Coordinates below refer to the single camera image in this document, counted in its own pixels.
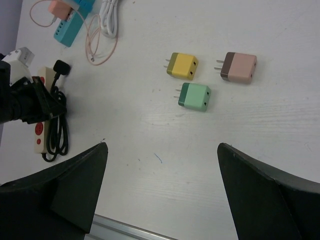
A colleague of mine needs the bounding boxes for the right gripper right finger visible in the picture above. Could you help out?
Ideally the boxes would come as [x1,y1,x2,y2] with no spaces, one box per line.
[217,143,320,240]

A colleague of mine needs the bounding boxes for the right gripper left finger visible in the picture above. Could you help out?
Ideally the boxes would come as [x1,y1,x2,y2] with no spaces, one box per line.
[0,142,108,240]

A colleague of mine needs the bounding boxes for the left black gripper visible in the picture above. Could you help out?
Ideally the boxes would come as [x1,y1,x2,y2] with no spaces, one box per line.
[0,54,67,124]

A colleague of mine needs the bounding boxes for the beige power strip red sockets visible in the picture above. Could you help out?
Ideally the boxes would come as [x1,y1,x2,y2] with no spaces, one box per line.
[34,66,55,154]

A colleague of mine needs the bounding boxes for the black power strip cord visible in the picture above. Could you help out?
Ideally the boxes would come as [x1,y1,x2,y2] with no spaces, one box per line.
[41,59,71,163]

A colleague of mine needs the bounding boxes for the teal USB hub strip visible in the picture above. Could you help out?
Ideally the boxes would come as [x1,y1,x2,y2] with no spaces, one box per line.
[53,8,89,47]

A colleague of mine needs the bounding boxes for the green USB charger plug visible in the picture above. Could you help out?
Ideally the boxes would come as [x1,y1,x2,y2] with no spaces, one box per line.
[175,82,212,112]

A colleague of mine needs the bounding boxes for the pink brown charger plug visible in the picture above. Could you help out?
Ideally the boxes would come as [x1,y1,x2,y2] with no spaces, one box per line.
[214,51,258,85]

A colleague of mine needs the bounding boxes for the yellow USB charger plug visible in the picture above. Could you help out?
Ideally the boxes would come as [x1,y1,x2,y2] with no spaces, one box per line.
[164,52,199,81]

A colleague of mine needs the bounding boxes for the peach small charger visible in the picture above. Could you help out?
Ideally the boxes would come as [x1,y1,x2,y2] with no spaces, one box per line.
[48,0,73,21]

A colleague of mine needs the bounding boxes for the blue flat charger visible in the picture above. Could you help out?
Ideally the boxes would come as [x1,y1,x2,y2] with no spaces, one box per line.
[74,0,95,12]

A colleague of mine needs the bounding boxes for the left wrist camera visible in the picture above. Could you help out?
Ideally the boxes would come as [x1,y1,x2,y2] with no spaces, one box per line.
[1,47,35,78]

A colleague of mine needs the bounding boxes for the aluminium front rail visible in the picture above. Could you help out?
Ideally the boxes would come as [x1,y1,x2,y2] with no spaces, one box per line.
[84,214,172,240]

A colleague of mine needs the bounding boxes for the white bundled cable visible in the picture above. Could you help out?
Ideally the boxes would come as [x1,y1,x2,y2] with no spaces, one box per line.
[98,0,125,39]

